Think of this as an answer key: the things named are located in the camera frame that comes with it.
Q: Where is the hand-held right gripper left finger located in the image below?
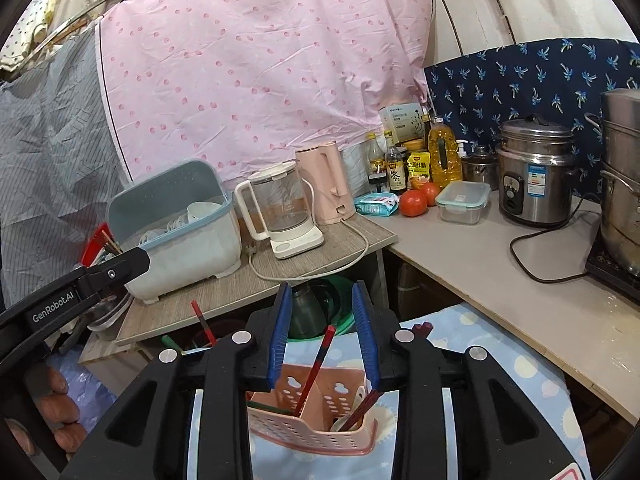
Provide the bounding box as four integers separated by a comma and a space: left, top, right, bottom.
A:
65, 282, 293, 480

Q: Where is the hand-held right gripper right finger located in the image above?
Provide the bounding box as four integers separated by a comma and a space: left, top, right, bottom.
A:
351, 282, 588, 480

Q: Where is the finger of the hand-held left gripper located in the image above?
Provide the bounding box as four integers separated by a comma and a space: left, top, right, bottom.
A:
75, 247, 152, 302

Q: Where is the red chopstick dark band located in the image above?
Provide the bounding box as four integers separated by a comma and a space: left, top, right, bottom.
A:
294, 326, 336, 415

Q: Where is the green and red chopstick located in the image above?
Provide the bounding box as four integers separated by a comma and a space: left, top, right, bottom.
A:
248, 394, 297, 415

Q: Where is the pink perforated utensil holder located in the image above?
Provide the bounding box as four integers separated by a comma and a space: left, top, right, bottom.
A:
246, 365, 381, 456

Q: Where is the person's left hand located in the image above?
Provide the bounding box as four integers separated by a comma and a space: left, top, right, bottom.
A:
37, 366, 89, 457

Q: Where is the green plastic basin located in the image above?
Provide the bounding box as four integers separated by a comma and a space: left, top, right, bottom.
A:
285, 275, 358, 342

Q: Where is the red plastic basket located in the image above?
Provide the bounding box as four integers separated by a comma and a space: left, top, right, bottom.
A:
82, 222, 121, 266

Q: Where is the steel pan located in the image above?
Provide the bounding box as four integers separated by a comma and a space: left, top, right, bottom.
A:
87, 292, 133, 333

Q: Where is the white dish drainer box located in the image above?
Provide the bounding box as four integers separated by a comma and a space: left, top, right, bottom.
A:
106, 159, 243, 305

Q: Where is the grey wooden side table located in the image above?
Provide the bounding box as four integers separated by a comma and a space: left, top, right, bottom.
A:
80, 215, 398, 396

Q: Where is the blue plastic bag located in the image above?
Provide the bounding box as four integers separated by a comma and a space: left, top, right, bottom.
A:
47, 347, 121, 431

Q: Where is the white bowl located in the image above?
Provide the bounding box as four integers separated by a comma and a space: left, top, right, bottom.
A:
187, 201, 223, 223

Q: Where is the white glass kettle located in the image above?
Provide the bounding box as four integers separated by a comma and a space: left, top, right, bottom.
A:
234, 162, 325, 261

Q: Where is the blue wet wipes pack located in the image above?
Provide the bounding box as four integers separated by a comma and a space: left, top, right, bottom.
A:
354, 191, 401, 218

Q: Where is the beige wooden counter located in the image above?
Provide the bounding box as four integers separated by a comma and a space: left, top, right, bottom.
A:
385, 195, 640, 426

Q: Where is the grey plastic sheet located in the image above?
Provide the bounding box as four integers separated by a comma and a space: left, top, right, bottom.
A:
0, 35, 131, 301

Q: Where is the blue printed tablecloth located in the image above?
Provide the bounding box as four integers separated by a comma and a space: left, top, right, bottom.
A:
187, 302, 596, 480

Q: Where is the pink electric kettle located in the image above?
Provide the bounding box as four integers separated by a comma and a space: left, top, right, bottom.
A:
294, 144, 357, 226

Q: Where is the clear plastic food container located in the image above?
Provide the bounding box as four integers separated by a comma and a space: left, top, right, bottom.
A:
435, 180, 492, 225

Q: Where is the dark soy sauce bottle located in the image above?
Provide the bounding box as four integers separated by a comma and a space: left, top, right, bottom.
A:
384, 131, 408, 196

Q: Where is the clear sauce bottle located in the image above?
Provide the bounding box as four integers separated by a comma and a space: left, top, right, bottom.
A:
367, 132, 388, 192

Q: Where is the yellow seasoning packet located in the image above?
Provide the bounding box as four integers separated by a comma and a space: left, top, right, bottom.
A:
406, 150, 432, 183

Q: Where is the cooking oil bottle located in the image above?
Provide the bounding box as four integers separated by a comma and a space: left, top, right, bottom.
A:
428, 116, 463, 190

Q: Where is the small steel pot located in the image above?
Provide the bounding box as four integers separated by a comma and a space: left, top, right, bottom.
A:
460, 146, 500, 192

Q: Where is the white and green box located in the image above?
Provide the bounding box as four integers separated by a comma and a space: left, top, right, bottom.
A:
377, 102, 426, 148

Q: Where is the steel rice cooker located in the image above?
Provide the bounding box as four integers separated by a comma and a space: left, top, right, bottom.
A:
495, 115, 581, 226

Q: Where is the pink dotted curtain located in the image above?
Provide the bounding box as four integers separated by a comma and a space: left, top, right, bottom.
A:
95, 0, 436, 186

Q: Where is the black induction cooker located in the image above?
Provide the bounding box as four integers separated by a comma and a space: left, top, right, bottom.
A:
584, 245, 640, 306

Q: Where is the white dotted cloth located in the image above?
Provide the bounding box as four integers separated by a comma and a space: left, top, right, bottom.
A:
0, 0, 66, 76

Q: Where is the navy palm print cloth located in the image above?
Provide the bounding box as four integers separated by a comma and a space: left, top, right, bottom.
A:
422, 40, 640, 198

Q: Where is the large steel steamer pot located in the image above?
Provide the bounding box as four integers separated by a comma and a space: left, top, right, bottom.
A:
584, 87, 640, 278

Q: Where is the white kettle cable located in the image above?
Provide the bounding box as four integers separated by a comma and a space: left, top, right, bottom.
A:
242, 220, 371, 281

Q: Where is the black power cable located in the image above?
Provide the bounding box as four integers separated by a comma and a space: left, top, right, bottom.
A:
510, 207, 601, 283

